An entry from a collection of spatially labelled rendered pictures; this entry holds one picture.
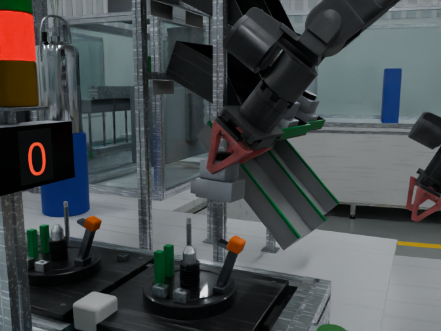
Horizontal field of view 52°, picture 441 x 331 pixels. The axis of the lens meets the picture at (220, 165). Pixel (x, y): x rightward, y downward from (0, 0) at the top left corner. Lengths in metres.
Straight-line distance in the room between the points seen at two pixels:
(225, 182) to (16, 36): 0.33
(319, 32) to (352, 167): 4.00
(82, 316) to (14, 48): 0.36
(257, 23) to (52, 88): 1.01
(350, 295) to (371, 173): 3.62
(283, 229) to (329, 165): 3.75
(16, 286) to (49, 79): 1.01
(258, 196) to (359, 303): 0.30
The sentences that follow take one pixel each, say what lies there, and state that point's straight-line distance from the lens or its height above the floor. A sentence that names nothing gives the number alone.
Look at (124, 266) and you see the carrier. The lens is 0.83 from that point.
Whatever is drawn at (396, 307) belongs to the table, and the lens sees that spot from 0.99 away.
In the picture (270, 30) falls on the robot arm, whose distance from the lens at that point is 0.63.
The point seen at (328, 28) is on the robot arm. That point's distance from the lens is 0.60.
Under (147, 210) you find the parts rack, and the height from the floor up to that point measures 1.03.
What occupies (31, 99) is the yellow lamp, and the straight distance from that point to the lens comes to 0.55.
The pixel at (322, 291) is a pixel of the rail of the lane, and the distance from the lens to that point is 0.77.
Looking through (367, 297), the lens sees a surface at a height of 0.86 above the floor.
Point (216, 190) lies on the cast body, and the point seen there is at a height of 1.13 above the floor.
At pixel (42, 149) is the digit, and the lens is 0.56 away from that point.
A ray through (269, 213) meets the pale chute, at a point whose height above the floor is 1.05.
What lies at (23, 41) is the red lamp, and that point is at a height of 1.33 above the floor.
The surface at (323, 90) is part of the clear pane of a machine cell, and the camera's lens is 4.54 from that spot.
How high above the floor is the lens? 1.28
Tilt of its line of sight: 10 degrees down
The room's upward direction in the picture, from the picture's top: straight up
